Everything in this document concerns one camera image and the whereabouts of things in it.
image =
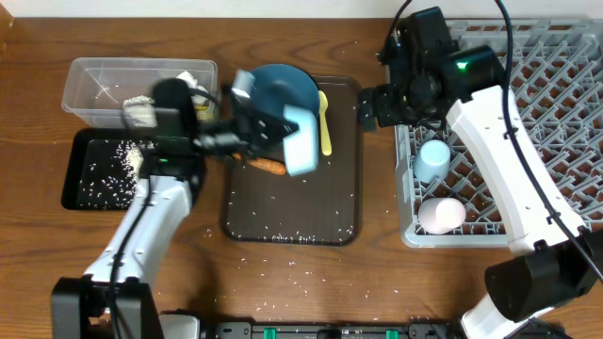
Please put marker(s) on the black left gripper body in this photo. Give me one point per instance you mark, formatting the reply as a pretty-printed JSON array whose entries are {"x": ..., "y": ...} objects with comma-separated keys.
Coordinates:
[{"x": 257, "y": 124}]

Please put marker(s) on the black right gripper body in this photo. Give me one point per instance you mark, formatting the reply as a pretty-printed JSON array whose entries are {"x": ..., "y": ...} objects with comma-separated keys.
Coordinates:
[{"x": 382, "y": 105}]

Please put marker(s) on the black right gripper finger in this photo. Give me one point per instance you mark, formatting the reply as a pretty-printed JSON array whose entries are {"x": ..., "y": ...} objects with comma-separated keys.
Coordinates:
[
  {"x": 367, "y": 120},
  {"x": 367, "y": 98}
]

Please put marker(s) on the light blue rice bowl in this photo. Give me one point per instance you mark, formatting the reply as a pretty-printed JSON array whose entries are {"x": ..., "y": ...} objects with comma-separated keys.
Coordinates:
[{"x": 301, "y": 147}]

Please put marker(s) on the orange carrot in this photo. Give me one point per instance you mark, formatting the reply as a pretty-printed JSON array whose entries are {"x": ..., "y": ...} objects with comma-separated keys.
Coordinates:
[{"x": 265, "y": 164}]

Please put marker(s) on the dark blue plate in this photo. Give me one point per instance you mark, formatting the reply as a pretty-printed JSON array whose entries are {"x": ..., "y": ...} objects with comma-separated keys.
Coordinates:
[{"x": 280, "y": 93}]

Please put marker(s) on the yellow green snack wrapper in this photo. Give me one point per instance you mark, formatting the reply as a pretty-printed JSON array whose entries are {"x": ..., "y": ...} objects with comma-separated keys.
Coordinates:
[{"x": 203, "y": 112}]

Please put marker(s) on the small light blue cup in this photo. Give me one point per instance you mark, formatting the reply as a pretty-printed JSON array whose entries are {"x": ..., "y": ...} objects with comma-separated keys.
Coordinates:
[{"x": 432, "y": 161}]

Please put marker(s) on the grey paper ball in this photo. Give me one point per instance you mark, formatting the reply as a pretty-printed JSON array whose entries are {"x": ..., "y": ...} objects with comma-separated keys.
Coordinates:
[{"x": 139, "y": 111}]

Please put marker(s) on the pink plastic cup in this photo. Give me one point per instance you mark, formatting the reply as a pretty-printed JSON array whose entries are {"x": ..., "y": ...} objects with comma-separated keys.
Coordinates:
[{"x": 441, "y": 215}]

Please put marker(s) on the pile of white rice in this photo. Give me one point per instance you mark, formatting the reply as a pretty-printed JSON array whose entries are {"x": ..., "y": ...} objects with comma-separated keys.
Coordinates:
[{"x": 110, "y": 173}]

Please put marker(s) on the white paper napkin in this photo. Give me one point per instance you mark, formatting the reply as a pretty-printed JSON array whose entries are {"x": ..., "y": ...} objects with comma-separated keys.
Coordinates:
[{"x": 192, "y": 82}]

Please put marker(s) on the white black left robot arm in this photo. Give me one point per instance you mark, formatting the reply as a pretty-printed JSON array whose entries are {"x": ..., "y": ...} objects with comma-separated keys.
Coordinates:
[{"x": 113, "y": 298}]

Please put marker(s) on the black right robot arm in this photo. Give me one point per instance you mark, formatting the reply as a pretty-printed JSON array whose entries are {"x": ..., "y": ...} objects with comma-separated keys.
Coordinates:
[{"x": 554, "y": 259}]

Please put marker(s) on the grey dishwasher rack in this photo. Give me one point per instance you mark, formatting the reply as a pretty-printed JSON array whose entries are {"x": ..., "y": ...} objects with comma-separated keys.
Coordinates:
[{"x": 557, "y": 85}]

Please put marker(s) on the black waste tray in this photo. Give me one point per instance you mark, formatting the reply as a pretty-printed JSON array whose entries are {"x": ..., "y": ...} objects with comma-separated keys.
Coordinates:
[{"x": 169, "y": 157}]

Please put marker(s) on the clear plastic waste bin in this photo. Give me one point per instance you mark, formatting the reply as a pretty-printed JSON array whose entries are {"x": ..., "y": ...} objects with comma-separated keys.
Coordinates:
[{"x": 96, "y": 87}]

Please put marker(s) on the yellow plastic spoon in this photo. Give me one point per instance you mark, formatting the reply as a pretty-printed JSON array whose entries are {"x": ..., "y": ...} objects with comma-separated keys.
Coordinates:
[{"x": 325, "y": 139}]

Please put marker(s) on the dark brown serving tray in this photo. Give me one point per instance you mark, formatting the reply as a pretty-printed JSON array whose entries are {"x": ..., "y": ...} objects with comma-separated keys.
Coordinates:
[{"x": 319, "y": 208}]

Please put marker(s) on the black rail at table edge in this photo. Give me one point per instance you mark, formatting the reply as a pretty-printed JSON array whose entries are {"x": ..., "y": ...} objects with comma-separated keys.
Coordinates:
[{"x": 301, "y": 330}]

